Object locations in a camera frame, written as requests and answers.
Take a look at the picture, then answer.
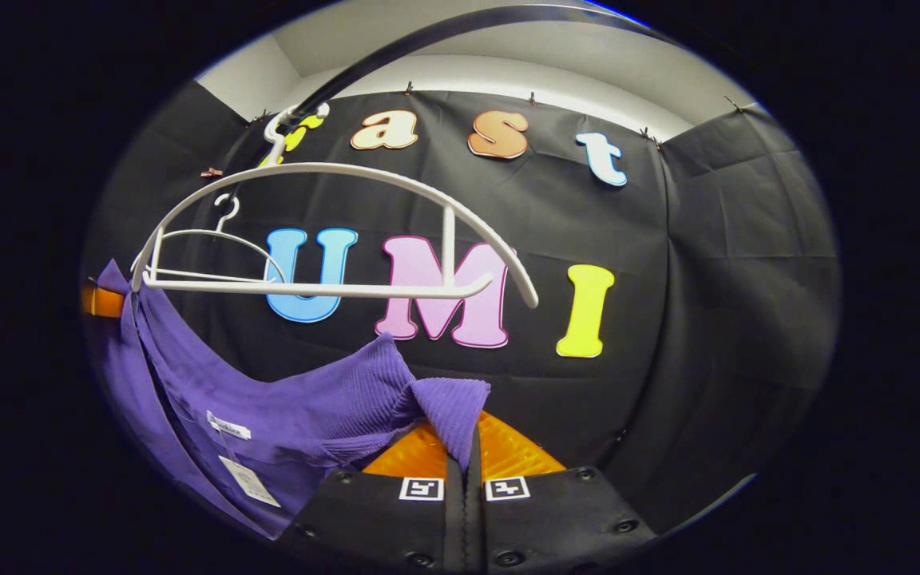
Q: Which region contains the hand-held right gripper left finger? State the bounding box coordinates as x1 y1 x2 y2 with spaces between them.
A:
278 420 467 575

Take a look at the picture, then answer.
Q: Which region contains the large white clothes hanger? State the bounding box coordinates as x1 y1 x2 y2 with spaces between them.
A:
131 102 541 310

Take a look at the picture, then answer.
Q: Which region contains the black clothes rack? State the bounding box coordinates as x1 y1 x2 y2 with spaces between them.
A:
288 4 668 129

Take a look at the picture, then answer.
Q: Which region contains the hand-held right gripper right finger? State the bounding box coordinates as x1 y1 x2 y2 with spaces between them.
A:
468 410 657 575

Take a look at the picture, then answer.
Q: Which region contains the small white clothes hanger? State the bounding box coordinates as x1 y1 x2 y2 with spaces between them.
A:
134 194 289 285

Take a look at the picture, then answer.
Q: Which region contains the purple knit top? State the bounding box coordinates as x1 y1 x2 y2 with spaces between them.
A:
97 258 493 540

